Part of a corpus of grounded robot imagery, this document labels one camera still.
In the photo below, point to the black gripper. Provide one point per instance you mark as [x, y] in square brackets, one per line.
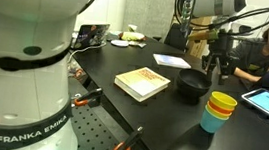
[222, 44]

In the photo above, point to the orange plastic cup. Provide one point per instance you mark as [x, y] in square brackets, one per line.
[219, 109]

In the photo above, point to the person bare forearm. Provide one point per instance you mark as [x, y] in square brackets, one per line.
[245, 74]

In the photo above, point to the white Franka Emika robot arm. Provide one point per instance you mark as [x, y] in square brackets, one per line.
[16, 82]

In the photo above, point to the black bowl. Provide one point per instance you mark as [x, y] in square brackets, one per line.
[192, 84]

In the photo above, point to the brown cardboard box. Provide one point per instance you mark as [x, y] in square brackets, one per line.
[197, 49]

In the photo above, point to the seated person dark sweater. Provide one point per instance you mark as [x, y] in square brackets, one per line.
[248, 58]

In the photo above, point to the blue white paperback book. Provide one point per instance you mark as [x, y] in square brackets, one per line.
[171, 60]

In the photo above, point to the blue plastic cup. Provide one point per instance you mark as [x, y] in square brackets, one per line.
[211, 123]

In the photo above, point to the black office chair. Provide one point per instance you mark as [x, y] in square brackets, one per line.
[175, 39]

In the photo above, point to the Intelligent Robotic Systems book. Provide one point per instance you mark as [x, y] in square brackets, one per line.
[140, 82]

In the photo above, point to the pale yellow wrapped food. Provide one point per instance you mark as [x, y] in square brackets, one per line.
[132, 36]

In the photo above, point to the white plate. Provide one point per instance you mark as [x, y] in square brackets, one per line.
[119, 43]

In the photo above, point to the black orange bar clamp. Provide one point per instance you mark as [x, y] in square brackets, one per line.
[131, 140]
[90, 95]

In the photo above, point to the open laptop with stickers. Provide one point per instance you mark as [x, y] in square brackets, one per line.
[91, 35]

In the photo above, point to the black perforated mounting board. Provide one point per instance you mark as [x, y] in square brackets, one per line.
[98, 135]

